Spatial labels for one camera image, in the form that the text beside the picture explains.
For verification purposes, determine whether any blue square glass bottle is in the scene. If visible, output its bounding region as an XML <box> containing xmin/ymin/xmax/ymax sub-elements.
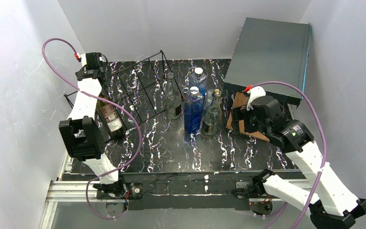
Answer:
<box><xmin>184</xmin><ymin>86</ymin><xmax>204</xmax><ymax>134</ymax></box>

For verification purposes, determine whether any dark green wine bottle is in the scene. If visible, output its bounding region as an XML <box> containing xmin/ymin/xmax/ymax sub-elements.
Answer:
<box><xmin>96</xmin><ymin>100</ymin><xmax>124</xmax><ymax>139</ymax></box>

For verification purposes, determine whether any clear glass bottle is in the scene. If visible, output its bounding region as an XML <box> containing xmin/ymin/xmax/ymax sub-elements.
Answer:
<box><xmin>163</xmin><ymin>72</ymin><xmax>182</xmax><ymax>119</ymax></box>

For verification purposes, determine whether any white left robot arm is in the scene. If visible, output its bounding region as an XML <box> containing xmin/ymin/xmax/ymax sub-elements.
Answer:
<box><xmin>59</xmin><ymin>52</ymin><xmax>126</xmax><ymax>198</ymax></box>

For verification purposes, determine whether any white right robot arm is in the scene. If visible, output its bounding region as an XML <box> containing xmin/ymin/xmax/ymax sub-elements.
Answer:
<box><xmin>231</xmin><ymin>96</ymin><xmax>366</xmax><ymax>229</ymax></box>

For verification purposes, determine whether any clear bottle with gold rim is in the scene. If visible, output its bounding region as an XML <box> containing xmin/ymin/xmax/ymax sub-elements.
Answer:
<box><xmin>202</xmin><ymin>89</ymin><xmax>222</xmax><ymax>135</ymax></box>

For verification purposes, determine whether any blue bottle with silver cap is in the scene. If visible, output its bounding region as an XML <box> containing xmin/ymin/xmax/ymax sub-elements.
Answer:
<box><xmin>188</xmin><ymin>67</ymin><xmax>207</xmax><ymax>96</ymax></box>

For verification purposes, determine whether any grey metal box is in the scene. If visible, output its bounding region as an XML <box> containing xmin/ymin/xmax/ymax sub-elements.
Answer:
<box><xmin>224</xmin><ymin>18</ymin><xmax>312</xmax><ymax>92</ymax></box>

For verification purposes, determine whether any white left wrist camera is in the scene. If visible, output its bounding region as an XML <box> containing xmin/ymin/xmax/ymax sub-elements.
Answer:
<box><xmin>74</xmin><ymin>53</ymin><xmax>87</xmax><ymax>67</ymax></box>

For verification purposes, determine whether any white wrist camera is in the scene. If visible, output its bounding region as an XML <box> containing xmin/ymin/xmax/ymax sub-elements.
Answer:
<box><xmin>74</xmin><ymin>53</ymin><xmax>87</xmax><ymax>67</ymax></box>
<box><xmin>245</xmin><ymin>85</ymin><xmax>266</xmax><ymax>111</ymax></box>

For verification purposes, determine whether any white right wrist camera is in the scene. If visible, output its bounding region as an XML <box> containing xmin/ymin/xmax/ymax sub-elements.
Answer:
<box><xmin>245</xmin><ymin>85</ymin><xmax>266</xmax><ymax>111</ymax></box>

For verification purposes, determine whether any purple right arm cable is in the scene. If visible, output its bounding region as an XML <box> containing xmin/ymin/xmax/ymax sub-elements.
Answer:
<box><xmin>252</xmin><ymin>81</ymin><xmax>328</xmax><ymax>229</ymax></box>

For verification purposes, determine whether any black wire wine rack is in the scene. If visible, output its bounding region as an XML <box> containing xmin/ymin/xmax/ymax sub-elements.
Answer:
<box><xmin>64</xmin><ymin>50</ymin><xmax>184</xmax><ymax>144</ymax></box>

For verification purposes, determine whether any aluminium frame rail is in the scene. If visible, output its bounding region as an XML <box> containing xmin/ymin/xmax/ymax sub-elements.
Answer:
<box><xmin>39</xmin><ymin>151</ymin><xmax>102</xmax><ymax>229</ymax></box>

